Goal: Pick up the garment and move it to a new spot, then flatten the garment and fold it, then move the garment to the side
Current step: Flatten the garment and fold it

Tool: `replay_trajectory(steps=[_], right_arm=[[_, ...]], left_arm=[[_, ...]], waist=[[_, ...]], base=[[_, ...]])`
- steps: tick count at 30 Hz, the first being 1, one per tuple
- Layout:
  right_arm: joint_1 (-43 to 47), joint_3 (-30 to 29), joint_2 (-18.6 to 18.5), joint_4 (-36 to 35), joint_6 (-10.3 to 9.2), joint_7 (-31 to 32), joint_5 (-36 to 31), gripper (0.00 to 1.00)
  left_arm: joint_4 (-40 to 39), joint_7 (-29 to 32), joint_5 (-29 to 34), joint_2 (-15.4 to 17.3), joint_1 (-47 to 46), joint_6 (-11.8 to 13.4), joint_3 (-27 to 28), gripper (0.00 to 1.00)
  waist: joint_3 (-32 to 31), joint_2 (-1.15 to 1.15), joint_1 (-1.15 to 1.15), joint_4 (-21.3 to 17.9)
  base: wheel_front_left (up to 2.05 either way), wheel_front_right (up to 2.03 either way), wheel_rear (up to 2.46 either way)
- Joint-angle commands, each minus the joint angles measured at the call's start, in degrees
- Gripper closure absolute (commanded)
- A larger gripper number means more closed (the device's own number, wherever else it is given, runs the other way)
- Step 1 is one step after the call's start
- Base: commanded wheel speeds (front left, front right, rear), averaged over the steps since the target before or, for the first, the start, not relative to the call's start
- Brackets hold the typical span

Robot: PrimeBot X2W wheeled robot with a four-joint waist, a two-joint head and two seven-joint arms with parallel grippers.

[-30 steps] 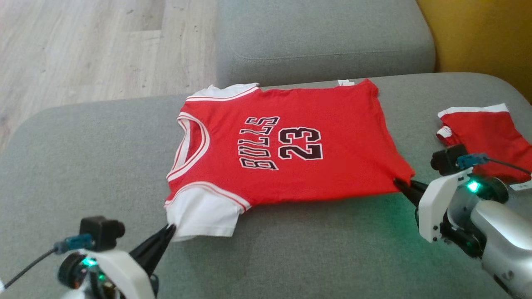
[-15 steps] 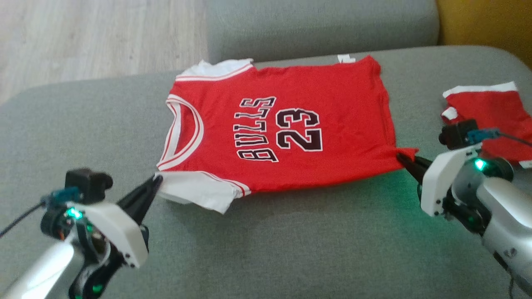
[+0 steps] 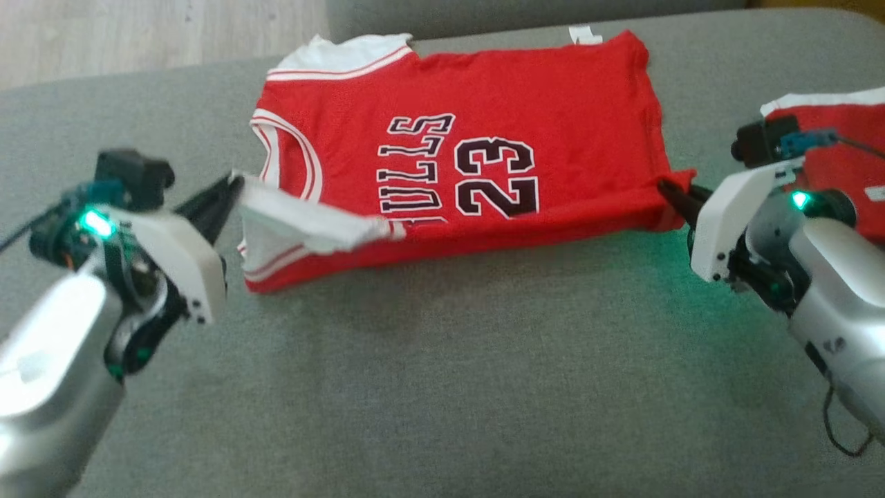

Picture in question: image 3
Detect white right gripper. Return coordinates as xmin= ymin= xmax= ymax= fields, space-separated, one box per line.
xmin=655 ymin=158 xmax=806 ymax=283

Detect yellow cushion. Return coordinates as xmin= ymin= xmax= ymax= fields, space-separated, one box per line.
xmin=750 ymin=0 xmax=885 ymax=17

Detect grey fabric sofa seat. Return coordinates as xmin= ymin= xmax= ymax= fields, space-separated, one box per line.
xmin=0 ymin=7 xmax=885 ymax=498

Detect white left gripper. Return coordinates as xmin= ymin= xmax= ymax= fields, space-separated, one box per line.
xmin=114 ymin=174 xmax=244 ymax=326

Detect red shorts with white trim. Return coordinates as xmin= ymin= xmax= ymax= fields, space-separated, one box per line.
xmin=759 ymin=86 xmax=885 ymax=243

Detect red basketball jersey number 23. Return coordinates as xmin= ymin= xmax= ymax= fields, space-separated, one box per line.
xmin=237 ymin=26 xmax=698 ymax=294

